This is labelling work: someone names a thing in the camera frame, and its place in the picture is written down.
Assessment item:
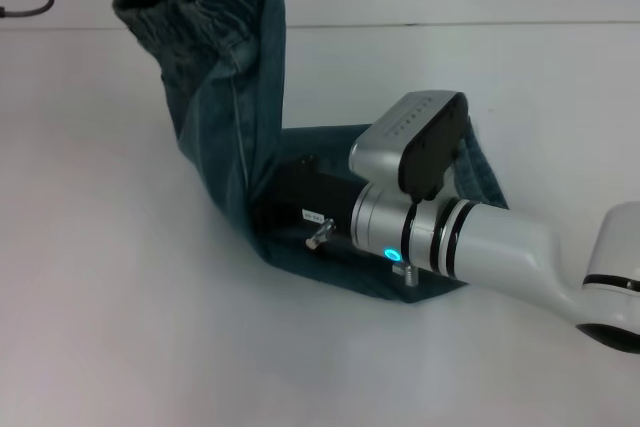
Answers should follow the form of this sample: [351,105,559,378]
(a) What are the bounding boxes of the silver thumb screw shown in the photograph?
[391,262,419,289]
[304,218,338,251]

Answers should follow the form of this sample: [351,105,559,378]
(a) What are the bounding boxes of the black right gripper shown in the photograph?
[252,153,372,254]

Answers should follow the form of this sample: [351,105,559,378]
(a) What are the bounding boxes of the blue denim shorts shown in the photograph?
[110,0,512,306]

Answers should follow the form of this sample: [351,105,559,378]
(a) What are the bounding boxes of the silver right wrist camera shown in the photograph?
[348,90,472,204]

